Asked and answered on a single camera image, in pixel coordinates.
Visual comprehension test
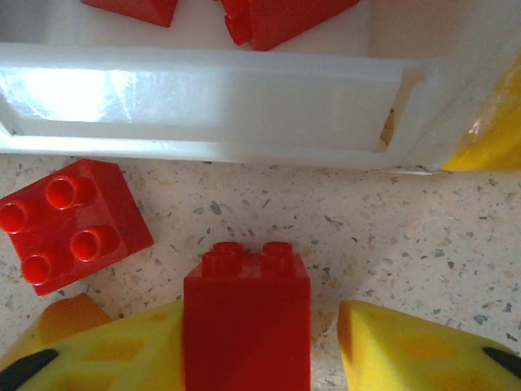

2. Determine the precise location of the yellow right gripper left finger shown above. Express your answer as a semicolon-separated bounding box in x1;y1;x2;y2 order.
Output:
0;301;186;391

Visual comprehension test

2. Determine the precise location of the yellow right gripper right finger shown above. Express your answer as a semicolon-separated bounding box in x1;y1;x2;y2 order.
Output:
336;299;521;391

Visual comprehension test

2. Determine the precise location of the red lego brick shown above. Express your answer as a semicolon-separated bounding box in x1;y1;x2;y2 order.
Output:
0;158;155;297
81;0;180;29
219;0;361;52
182;240;313;391

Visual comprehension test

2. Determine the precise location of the white plastic bin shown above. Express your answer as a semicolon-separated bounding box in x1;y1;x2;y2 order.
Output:
0;0;521;177

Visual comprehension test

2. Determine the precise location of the yellow plastic bin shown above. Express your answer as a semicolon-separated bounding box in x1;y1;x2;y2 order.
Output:
441;52;521;173

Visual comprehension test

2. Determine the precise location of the yellow lego brick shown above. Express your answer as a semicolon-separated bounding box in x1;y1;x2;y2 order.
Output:
38;292;114;341

